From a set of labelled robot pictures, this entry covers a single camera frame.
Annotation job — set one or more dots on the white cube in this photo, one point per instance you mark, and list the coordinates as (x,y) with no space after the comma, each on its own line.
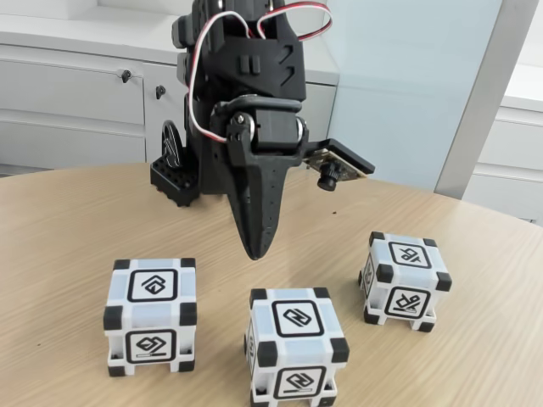
(297,352)
(150,313)
(407,275)

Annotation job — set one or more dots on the black table clamp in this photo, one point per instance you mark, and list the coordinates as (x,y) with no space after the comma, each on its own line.
(171,146)

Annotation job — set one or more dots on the black cabinet key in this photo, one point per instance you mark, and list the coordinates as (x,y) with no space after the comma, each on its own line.
(126,76)
(160,91)

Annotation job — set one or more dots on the white cube, diamond symbol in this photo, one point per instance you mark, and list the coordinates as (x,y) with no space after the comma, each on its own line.
(150,313)

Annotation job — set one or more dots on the grey metal pillar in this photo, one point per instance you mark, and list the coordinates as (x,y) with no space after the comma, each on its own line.
(479,93)

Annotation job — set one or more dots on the white drawer cabinet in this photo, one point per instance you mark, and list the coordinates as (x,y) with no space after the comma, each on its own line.
(63,106)

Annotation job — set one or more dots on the white low cabinet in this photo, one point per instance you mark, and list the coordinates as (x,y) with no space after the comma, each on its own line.
(513,161)

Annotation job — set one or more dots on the gripper camera on black mount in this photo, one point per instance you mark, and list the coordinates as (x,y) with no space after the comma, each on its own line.
(339,163)

